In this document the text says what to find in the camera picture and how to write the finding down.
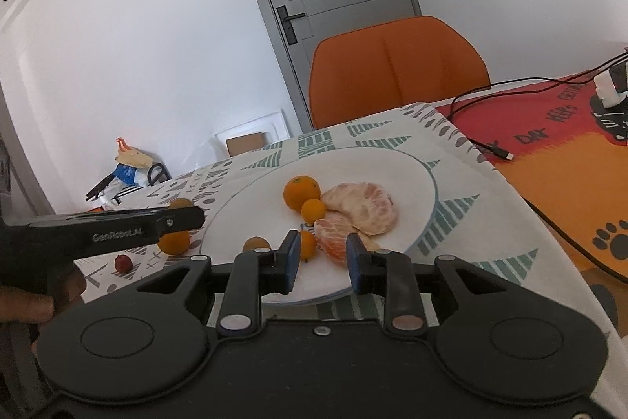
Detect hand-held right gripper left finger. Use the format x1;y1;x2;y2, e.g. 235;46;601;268
132;230;302;336

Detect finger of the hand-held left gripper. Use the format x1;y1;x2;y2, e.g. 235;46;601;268
157;204;207;249

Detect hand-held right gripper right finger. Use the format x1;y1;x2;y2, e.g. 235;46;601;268
346;232;516;336

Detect small orange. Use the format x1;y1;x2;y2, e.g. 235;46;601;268
297;230;319;262
301;198;327;225

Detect large orange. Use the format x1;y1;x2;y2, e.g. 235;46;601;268
283;175;322;211
157;230;191;256

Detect small peeled pomelo segment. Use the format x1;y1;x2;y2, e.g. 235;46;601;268
313;217;361;263

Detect large peeled pomelo piece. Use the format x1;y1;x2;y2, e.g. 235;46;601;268
321;182;399;236

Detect white plate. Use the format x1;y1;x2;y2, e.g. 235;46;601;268
200;147;439;307

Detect person's left hand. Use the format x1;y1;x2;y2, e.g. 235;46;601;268
0;264;88;326

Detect yellow paper bag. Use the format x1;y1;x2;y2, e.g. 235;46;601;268
115;137;154;168

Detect cardboard box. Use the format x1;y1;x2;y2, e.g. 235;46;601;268
226;132;268;156

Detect orange chair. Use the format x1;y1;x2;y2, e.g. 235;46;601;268
308;15;491;130

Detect red orange printed mat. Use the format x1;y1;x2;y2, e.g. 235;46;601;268
436;63;628;336

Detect white power adapter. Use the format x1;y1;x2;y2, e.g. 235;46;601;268
595;64;628;109

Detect black cable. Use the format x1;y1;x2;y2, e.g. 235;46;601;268
450;48;628;163
520;196;628;287

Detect black door handle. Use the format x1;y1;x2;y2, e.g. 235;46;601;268
276;5;307;45

